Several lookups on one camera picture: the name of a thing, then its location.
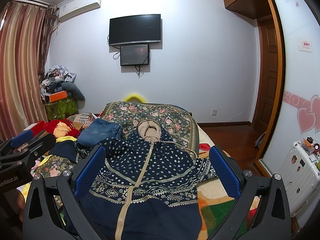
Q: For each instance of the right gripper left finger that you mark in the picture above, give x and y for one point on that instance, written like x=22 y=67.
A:
x=53 y=209

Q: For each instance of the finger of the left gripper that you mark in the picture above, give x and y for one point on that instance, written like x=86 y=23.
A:
x=8 y=146
x=38 y=148

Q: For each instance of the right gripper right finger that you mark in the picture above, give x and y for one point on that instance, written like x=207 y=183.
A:
x=272 y=218

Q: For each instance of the navy patterned hooded jacket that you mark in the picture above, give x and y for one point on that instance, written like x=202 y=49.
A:
x=147 y=186

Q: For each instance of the pile of clutter clothes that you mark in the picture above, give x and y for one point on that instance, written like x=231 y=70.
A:
x=53 y=80

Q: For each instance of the red yellow plush toy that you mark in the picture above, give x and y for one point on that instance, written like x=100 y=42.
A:
x=59 y=128

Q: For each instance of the yellow printed cloth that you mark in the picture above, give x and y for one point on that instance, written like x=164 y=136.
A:
x=65 y=138

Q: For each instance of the tan cartoon fleece blanket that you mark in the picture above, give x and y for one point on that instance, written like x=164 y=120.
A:
x=237 y=140

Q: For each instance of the green patterned storage box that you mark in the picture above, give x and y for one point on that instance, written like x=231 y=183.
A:
x=61 y=109

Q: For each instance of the white stickered suitcase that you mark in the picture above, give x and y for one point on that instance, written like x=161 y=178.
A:
x=300 y=174

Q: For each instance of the orange box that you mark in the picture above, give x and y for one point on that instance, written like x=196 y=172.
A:
x=58 y=96

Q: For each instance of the folded blue jeans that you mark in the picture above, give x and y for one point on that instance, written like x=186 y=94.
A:
x=97 y=131

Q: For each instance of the grey green cushion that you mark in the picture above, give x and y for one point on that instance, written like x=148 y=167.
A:
x=70 y=87

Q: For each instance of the folded red garment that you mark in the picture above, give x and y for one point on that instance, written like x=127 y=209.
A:
x=204 y=147

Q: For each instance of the white sliding wardrobe door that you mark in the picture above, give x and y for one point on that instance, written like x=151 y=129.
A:
x=299 y=113

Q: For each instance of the yellow curved headboard object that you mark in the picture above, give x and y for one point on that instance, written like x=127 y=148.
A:
x=135 y=98

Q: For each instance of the red striped curtain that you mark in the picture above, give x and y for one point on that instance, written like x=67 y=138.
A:
x=26 y=31

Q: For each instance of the dark floral quilt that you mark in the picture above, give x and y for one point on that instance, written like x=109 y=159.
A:
x=178 y=122

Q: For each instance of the brown wooden door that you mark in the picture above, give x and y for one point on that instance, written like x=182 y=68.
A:
x=268 y=74

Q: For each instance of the white air conditioner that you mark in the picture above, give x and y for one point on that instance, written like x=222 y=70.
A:
x=76 y=8

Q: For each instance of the small black wall monitor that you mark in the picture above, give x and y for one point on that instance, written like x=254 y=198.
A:
x=134 y=55

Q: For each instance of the large black wall television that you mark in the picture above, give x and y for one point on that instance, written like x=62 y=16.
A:
x=135 y=29

